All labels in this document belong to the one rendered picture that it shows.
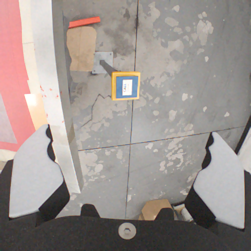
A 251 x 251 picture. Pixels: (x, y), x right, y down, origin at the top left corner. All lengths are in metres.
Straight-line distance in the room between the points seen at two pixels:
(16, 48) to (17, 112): 0.14
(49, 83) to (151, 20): 1.56
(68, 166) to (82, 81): 1.34
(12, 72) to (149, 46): 1.51
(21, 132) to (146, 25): 1.55
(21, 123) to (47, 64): 0.19
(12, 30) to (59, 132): 0.22
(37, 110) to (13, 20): 0.19
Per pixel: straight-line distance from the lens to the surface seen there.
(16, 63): 0.36
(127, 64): 1.67
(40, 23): 0.27
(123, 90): 0.67
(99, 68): 1.61
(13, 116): 0.42
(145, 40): 1.71
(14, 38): 0.35
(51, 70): 0.27
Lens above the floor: 1.59
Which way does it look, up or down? 57 degrees down
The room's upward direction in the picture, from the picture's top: 153 degrees clockwise
